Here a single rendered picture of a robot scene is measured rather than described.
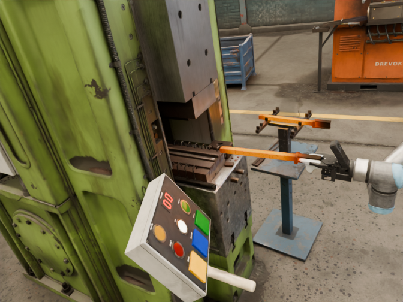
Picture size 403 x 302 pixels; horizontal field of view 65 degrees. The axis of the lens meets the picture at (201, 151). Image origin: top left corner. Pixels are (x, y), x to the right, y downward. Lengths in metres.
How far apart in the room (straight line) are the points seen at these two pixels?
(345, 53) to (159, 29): 3.87
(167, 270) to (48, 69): 0.91
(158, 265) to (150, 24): 0.84
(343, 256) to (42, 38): 2.15
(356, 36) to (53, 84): 4.04
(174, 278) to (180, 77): 0.72
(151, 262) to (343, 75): 4.35
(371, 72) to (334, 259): 3.11
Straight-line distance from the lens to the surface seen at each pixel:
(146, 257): 0.97
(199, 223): 1.19
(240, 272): 2.14
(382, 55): 4.89
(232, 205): 1.71
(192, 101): 1.34
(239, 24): 9.52
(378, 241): 2.61
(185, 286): 1.04
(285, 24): 9.16
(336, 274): 2.36
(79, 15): 1.12
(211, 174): 1.57
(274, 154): 1.43
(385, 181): 1.36
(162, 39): 1.25
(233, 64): 5.21
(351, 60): 4.92
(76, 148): 1.56
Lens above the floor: 1.83
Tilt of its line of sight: 30 degrees down
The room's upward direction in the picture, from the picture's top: 10 degrees counter-clockwise
